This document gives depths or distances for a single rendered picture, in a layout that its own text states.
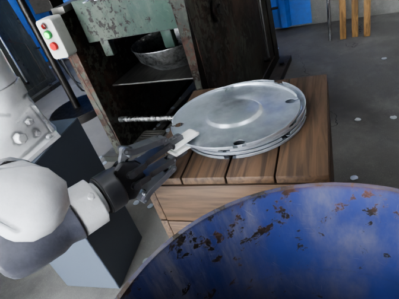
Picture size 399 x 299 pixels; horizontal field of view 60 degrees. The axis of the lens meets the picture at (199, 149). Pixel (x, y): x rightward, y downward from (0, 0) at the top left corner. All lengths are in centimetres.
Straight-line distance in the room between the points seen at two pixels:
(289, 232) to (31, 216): 33
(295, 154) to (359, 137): 65
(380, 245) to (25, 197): 43
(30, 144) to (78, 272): 41
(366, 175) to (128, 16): 91
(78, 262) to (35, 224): 54
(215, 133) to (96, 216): 29
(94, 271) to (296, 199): 70
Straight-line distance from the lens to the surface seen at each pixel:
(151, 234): 113
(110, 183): 61
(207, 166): 71
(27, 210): 47
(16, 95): 82
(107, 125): 146
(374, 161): 122
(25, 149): 81
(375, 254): 50
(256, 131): 69
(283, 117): 73
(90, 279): 106
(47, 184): 48
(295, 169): 65
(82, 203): 59
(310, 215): 46
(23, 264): 59
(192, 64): 110
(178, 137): 69
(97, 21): 131
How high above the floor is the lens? 77
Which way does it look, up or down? 33 degrees down
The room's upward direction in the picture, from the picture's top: 18 degrees counter-clockwise
